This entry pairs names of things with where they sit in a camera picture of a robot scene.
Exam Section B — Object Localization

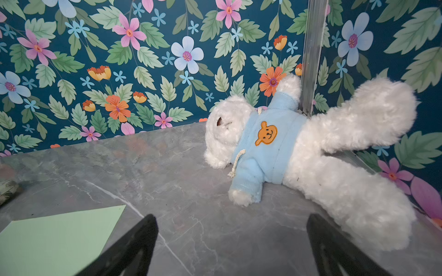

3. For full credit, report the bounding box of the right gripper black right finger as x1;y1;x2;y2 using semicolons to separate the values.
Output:
306;213;391;276

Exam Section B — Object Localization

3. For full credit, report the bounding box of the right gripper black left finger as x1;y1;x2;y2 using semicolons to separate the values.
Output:
77;214;159;276

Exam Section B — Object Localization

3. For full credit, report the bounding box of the light green rectangular paper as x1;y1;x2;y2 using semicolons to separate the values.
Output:
1;205;125;276

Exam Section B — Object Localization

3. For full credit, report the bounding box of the white teddy bear blue hoodie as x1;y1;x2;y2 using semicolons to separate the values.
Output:
204;75;417;251

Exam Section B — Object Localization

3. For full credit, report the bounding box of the camouflage crumpled object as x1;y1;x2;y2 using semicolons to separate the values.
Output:
0;181;21;206

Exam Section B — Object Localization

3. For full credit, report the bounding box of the aluminium frame corner post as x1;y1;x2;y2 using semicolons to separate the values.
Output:
299;0;328;117

